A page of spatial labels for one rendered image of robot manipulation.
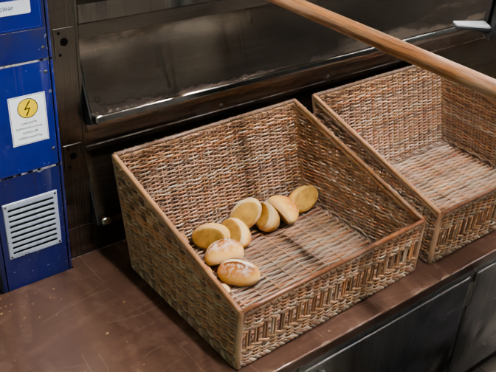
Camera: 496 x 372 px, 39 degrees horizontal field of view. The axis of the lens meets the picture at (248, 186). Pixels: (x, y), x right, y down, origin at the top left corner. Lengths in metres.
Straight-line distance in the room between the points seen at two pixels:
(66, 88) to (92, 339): 0.52
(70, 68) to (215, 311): 0.57
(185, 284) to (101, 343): 0.21
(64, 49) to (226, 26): 0.42
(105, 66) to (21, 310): 0.55
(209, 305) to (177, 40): 0.60
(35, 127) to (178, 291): 0.45
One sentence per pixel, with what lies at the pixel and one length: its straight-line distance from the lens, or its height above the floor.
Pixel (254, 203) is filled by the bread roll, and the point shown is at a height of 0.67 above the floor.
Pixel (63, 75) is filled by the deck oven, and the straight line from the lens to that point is 1.49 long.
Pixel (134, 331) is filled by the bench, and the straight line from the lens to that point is 1.51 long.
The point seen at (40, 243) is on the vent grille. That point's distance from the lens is 1.62.
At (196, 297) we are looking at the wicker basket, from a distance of 1.45.
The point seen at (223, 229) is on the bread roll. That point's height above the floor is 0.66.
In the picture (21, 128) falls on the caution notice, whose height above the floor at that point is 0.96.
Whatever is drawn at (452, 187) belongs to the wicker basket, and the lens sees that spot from 2.11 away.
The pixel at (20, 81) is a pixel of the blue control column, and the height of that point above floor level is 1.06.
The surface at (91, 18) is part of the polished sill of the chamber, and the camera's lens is 1.48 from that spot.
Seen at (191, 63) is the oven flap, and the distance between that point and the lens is 1.64.
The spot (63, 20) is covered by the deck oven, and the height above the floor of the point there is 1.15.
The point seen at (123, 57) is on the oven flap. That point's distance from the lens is 1.56.
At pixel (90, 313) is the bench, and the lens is 1.56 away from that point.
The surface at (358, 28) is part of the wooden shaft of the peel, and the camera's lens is 1.33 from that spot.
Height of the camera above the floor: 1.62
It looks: 32 degrees down
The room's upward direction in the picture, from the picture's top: 4 degrees clockwise
